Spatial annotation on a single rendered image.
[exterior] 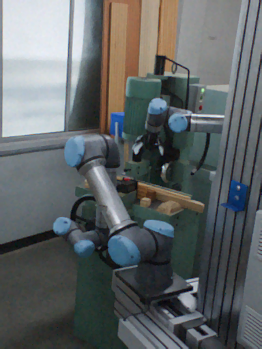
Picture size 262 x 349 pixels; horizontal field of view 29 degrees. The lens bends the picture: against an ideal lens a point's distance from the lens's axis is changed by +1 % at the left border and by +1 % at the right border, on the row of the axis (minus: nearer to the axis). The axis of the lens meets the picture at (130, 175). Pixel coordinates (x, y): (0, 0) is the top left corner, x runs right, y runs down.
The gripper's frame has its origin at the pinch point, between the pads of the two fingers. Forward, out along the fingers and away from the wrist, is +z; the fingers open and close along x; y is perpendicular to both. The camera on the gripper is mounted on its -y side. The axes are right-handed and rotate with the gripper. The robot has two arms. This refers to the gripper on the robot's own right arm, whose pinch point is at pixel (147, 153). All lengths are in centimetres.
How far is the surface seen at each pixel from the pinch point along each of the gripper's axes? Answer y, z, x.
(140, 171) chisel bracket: -4.8, 20.7, -0.3
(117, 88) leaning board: -145, 88, -4
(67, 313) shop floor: 31, 119, -36
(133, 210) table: 18.7, 23.1, -5.1
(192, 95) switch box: -38.7, -3.9, 26.5
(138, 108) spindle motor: -19.8, -10.4, -4.8
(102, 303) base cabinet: 44, 76, -18
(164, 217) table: 27.4, 15.5, 9.0
